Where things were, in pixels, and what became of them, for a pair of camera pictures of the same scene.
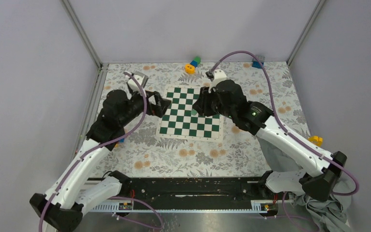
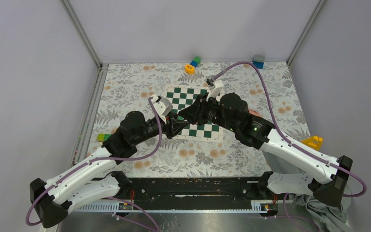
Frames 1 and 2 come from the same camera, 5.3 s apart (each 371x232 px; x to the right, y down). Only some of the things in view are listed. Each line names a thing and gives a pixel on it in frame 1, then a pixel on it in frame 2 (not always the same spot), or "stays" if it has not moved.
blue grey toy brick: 255,64 stays
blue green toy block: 196,61 stays
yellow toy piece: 316,140 stays
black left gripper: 161,104 -> 174,126
